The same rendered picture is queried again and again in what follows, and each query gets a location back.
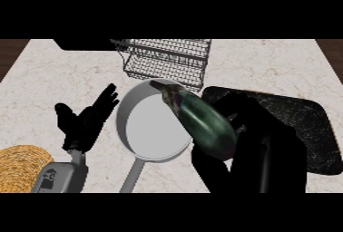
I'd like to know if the black wire tiered basket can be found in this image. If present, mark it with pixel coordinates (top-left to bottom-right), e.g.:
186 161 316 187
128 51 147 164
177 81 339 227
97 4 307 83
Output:
109 38 214 93

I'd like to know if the tan wicker basket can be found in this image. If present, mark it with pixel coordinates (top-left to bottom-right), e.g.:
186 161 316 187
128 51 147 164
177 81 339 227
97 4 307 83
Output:
0 144 55 194

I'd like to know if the black appliance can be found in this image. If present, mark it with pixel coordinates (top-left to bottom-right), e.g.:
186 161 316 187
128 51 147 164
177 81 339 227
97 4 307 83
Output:
52 38 125 52

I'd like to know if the black marble tray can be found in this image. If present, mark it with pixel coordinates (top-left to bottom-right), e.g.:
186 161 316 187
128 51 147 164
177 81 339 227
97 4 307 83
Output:
200 85 343 176

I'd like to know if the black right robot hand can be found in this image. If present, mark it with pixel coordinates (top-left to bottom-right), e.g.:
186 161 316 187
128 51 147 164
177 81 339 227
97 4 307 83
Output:
191 92 308 194

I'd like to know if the grey frying pan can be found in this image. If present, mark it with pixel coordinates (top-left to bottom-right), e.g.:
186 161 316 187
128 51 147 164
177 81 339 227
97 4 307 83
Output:
116 78 199 194

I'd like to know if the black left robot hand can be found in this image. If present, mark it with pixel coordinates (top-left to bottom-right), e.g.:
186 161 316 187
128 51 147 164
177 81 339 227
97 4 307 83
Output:
54 82 122 153

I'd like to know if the dark green purple eggplant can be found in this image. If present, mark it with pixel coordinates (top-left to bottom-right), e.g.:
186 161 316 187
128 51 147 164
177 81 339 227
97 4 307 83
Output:
149 80 239 162

